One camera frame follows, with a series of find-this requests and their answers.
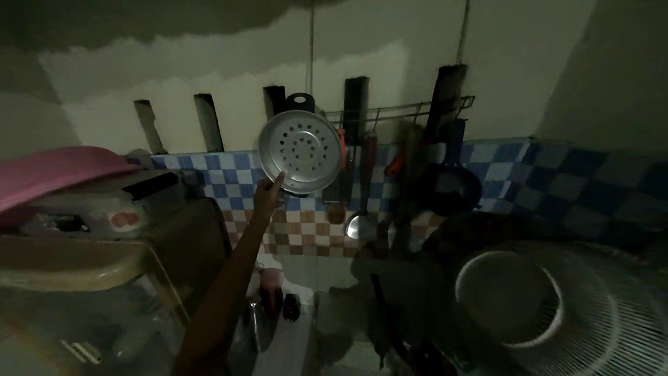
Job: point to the person's left hand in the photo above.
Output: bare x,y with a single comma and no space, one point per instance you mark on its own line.
265,201

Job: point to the person's left fingers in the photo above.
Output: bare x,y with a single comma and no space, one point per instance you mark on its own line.
262,187

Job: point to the person's left thumb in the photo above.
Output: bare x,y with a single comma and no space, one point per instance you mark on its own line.
278,182

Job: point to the round silver perforated steamer pan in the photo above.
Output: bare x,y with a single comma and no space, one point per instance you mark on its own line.
305,156

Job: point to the person's left forearm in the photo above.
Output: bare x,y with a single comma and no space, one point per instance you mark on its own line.
232,282

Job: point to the flat metal grater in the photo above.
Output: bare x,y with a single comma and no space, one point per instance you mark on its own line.
338,185

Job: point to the pink topped dark container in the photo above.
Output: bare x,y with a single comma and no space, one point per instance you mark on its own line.
271,284

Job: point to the small black jar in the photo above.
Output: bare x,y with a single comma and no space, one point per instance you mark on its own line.
291,308

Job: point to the dark blue frying pan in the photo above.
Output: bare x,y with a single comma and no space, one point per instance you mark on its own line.
453,190

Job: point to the large pink plastic basin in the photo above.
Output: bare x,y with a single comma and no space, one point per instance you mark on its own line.
68,170

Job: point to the beige rimmed cabinet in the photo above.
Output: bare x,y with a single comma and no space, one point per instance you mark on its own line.
83,271

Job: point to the white round plastic basket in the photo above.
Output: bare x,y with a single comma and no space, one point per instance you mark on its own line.
587,308

